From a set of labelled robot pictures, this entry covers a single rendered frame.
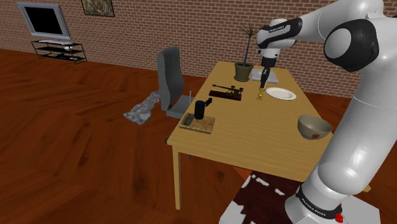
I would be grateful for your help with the tan flat book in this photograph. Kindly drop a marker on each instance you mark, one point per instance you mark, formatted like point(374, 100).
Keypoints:
point(203, 125)

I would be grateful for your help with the black glass television stand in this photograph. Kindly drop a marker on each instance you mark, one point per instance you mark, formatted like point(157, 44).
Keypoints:
point(59, 51)

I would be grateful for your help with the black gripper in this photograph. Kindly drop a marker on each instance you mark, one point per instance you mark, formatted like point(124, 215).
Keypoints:
point(265, 77)

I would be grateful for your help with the grey rock heap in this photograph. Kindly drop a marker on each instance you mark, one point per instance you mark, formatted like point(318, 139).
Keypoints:
point(141, 110)

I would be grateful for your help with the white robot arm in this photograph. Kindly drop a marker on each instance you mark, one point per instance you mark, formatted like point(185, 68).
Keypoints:
point(350, 145)

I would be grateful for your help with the grey office chair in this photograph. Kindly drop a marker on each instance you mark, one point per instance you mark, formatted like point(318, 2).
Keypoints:
point(169, 74)

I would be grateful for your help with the dark brown base lever tool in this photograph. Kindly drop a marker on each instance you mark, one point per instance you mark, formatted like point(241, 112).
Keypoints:
point(225, 94)

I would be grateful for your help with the grey framed television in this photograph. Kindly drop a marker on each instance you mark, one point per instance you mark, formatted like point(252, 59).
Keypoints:
point(43, 20)

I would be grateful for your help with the small gold candlestick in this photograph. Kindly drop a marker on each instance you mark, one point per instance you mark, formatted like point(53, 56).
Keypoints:
point(260, 94)

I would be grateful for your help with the light wooden table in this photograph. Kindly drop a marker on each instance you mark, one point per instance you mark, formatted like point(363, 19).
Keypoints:
point(248, 133)

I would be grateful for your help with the white plate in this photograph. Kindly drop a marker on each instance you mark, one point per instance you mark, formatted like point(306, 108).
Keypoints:
point(280, 93)

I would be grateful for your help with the beige bowl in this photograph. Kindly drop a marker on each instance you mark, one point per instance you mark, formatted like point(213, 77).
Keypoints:
point(311, 130)

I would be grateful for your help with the potted plant in brown pot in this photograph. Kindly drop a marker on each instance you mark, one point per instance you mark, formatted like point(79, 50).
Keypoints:
point(243, 71)

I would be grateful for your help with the dark framed wall picture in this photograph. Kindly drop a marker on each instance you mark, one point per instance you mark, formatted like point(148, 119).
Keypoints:
point(97, 6)

